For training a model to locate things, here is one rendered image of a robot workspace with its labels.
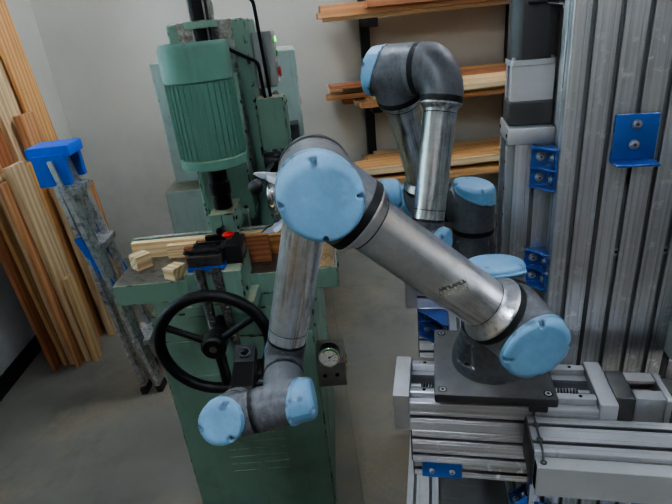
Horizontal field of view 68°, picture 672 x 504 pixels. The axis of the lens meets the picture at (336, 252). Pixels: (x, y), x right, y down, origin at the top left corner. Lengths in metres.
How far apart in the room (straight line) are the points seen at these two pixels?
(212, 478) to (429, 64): 1.39
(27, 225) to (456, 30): 2.85
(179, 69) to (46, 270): 1.69
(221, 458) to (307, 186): 1.23
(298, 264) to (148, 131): 3.04
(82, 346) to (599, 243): 2.47
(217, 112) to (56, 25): 2.68
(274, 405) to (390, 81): 0.75
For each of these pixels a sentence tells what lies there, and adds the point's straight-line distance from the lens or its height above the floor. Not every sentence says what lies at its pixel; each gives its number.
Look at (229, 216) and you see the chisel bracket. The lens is 1.40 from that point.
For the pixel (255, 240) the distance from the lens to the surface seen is 1.37.
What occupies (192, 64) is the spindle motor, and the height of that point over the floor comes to 1.42.
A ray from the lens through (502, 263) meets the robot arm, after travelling 0.97.
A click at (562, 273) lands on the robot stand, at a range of 1.15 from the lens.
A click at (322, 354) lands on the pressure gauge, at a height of 0.67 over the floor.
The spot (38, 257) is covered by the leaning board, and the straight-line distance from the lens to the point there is 2.75.
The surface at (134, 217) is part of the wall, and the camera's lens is 4.03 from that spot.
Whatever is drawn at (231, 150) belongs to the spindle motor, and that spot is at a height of 1.21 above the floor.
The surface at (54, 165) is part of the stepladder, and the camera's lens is 2.20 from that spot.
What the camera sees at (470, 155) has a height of 0.62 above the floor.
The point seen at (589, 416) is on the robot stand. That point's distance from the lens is 1.12.
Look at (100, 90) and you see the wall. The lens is 3.87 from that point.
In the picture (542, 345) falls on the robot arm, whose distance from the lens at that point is 0.84.
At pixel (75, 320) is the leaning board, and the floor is 0.25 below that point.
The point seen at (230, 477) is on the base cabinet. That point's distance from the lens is 1.80.
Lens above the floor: 1.47
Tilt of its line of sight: 24 degrees down
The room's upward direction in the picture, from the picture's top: 6 degrees counter-clockwise
